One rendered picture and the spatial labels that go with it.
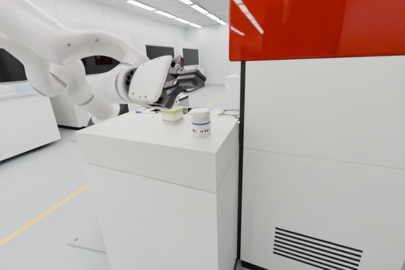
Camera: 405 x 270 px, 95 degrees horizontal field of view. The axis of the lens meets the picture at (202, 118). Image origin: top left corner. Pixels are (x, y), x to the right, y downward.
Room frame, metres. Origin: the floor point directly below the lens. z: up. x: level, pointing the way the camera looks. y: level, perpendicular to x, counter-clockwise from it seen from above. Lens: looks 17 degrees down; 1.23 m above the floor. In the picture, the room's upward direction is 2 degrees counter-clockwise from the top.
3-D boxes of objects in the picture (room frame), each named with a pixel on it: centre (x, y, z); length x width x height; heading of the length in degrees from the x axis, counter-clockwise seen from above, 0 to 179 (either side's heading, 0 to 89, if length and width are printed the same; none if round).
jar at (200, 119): (0.65, 0.01, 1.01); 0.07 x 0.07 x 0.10
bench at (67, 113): (4.36, 2.32, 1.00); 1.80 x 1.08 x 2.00; 157
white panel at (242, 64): (1.19, -0.33, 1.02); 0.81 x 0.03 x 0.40; 157
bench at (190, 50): (8.42, 0.63, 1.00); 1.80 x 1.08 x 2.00; 157
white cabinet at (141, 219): (1.07, 0.08, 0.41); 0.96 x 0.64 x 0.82; 157
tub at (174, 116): (0.82, 0.14, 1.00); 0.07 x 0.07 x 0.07; 59
